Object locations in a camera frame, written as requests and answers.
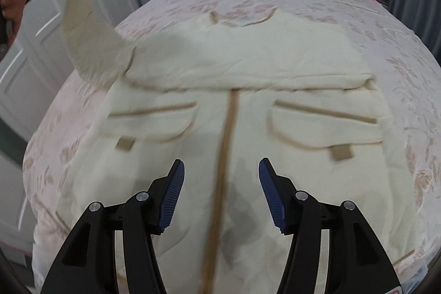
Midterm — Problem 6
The cream quilted jacket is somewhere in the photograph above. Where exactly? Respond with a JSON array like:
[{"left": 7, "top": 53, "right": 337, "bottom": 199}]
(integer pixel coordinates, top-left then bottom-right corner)
[{"left": 26, "top": 0, "right": 418, "bottom": 293}]

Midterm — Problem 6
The white panelled wardrobe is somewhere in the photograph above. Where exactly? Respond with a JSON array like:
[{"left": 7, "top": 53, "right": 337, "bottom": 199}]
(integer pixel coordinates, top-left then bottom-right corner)
[{"left": 1, "top": 0, "right": 138, "bottom": 266}]

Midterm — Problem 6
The pink butterfly bedspread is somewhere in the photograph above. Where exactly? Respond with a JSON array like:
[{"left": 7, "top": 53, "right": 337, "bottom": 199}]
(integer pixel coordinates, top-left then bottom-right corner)
[{"left": 23, "top": 0, "right": 440, "bottom": 288}]

